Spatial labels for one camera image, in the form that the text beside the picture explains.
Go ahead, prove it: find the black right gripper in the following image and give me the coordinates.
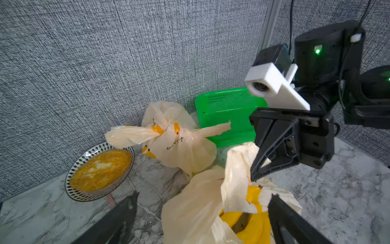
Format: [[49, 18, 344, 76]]
[[249, 108, 335, 182]]

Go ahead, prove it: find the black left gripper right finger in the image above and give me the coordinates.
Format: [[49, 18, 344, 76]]
[[268, 195, 330, 244]]

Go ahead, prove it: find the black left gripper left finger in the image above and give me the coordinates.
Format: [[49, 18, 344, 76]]
[[73, 191, 139, 244]]

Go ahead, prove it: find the yellow banana bunch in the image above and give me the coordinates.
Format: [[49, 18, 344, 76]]
[[219, 186, 271, 244]]

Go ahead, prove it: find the banana print plastic bag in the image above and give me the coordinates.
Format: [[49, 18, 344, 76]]
[[161, 142, 302, 244], [105, 101, 231, 180]]

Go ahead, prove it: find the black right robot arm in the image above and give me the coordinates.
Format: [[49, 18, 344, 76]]
[[245, 20, 390, 182]]

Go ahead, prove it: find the patterned bowl with yellow food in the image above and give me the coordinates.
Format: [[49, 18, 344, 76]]
[[65, 142, 135, 202]]

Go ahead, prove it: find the green plastic basket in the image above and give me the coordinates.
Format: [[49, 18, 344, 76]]
[[195, 87, 268, 148]]

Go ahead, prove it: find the pink handled fork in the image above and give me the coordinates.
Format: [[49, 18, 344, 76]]
[[106, 194, 116, 208]]

